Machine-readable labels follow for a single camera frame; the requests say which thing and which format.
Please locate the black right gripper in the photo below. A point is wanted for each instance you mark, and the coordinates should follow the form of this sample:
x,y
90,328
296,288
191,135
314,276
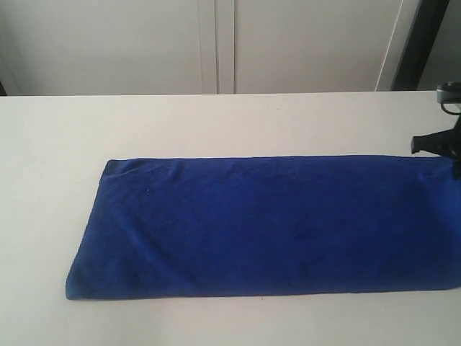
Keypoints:
x,y
442,143

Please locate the blue towel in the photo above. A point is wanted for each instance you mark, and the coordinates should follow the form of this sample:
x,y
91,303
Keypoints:
x,y
269,226

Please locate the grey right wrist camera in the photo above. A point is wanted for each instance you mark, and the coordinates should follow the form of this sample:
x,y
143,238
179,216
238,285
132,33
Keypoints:
x,y
449,94

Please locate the dark vertical post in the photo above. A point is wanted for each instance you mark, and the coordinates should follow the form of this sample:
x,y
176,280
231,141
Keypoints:
x,y
419,43

